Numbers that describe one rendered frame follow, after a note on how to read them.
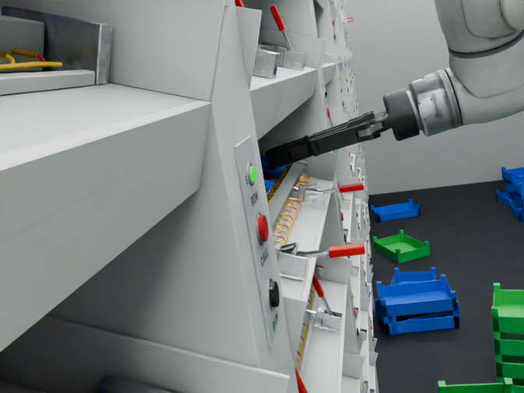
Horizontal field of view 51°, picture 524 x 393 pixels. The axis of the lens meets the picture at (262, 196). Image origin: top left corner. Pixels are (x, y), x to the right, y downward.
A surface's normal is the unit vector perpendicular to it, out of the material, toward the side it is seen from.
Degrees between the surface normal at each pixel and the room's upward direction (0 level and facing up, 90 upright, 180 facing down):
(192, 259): 90
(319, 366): 19
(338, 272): 90
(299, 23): 90
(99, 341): 90
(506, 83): 107
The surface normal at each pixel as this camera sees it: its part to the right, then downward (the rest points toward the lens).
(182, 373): -0.17, 0.25
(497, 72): -0.09, 0.55
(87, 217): 0.97, 0.21
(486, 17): -0.58, 0.70
